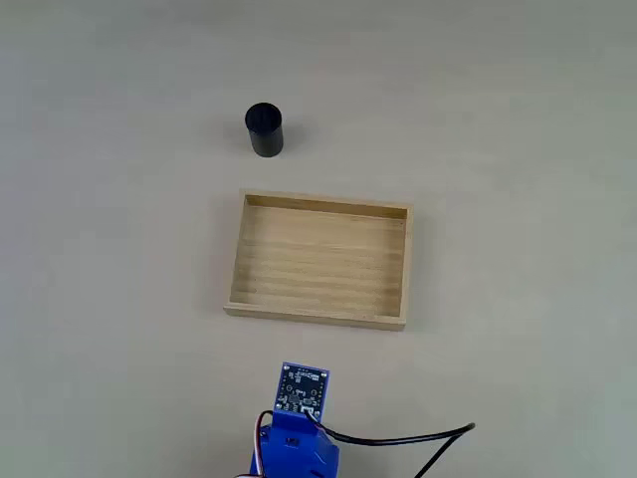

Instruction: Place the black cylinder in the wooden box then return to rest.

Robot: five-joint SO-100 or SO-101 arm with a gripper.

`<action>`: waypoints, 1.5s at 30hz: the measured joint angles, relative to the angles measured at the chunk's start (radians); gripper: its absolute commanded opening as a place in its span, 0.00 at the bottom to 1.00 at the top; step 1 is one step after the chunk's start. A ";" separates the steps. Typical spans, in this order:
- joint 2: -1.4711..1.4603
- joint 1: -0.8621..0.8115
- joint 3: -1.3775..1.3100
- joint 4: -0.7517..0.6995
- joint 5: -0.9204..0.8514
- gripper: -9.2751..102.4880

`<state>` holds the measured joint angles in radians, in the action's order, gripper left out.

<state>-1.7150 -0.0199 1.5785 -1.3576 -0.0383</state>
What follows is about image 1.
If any black plastic cylinder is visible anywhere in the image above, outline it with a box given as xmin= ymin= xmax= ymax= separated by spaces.
xmin=244 ymin=102 xmax=286 ymax=159

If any shallow wooden box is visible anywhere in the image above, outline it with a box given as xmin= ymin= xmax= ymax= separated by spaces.
xmin=222 ymin=187 xmax=414 ymax=334

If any white red black servo wire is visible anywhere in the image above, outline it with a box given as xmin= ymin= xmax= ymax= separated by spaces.
xmin=252 ymin=409 xmax=276 ymax=478

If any blue camera circuit board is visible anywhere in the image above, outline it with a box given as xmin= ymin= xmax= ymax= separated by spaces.
xmin=272 ymin=361 xmax=332 ymax=420

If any black camera cable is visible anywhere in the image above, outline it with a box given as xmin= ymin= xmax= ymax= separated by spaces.
xmin=304 ymin=410 xmax=477 ymax=478

